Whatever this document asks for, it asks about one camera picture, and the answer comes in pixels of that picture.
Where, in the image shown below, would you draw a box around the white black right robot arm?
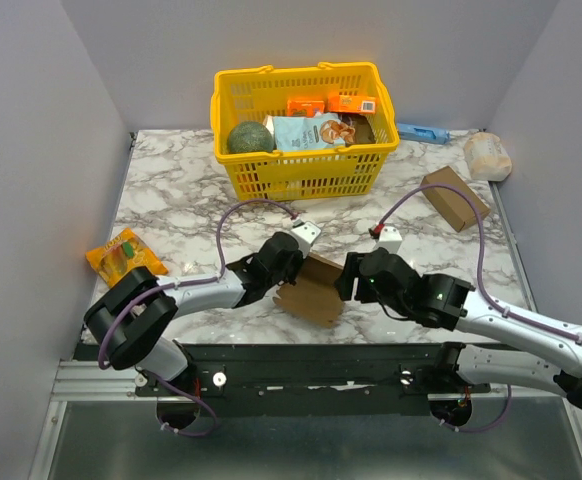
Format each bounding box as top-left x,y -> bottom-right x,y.
334,248 -> 582,410

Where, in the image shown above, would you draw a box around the beige wrapped bread bag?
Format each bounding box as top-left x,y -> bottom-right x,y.
464,132 -> 512,182

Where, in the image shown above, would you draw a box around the light blue snack bag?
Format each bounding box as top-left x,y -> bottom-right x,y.
272,113 -> 351,152

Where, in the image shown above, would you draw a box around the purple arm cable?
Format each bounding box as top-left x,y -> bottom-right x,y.
98,198 -> 302,370
378,183 -> 582,349

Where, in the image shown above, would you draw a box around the blue tissue packet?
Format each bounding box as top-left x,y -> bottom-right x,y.
397,123 -> 450,145

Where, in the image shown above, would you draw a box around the orange snack box left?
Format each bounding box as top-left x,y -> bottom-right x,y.
286,98 -> 325,118

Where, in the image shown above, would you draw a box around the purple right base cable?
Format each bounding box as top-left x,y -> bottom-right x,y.
438,384 -> 513,434

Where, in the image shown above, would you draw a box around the brown cardboard box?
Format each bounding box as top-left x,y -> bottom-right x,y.
421,166 -> 491,232
273,253 -> 344,328

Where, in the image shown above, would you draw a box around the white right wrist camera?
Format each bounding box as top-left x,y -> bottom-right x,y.
369,224 -> 403,254

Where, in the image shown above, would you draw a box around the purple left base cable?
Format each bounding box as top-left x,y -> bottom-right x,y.
145,369 -> 221,439

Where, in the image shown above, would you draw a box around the orange snack box right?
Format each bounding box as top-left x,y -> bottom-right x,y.
326,93 -> 377,114

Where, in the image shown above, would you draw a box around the dark brown snack packet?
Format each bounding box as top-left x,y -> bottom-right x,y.
340,113 -> 376,146

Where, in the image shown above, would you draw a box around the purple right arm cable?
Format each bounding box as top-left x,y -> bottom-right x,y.
378,183 -> 582,349

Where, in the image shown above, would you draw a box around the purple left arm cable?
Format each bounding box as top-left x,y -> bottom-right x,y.
98,198 -> 302,370

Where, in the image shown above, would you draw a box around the folded brown cardboard box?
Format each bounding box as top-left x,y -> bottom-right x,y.
421,166 -> 491,232

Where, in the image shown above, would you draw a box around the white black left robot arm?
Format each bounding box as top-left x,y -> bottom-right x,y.
84,224 -> 317,395

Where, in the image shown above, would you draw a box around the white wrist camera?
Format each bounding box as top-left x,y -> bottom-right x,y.
289,218 -> 322,258
369,224 -> 403,254

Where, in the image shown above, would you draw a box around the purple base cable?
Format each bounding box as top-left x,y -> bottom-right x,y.
145,369 -> 221,439
438,384 -> 513,434

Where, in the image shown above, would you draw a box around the orange gummy candy bag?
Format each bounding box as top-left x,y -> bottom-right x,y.
85,228 -> 169,288

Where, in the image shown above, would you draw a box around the orange snack box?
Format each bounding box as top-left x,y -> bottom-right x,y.
326,93 -> 377,114
286,98 -> 325,118

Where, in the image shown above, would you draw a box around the yellow plastic shopping basket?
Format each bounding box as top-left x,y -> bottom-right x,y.
210,62 -> 399,201

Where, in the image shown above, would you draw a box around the green round melon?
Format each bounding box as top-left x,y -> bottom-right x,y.
227,121 -> 275,154

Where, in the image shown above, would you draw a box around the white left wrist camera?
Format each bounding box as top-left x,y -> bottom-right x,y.
289,218 -> 322,258

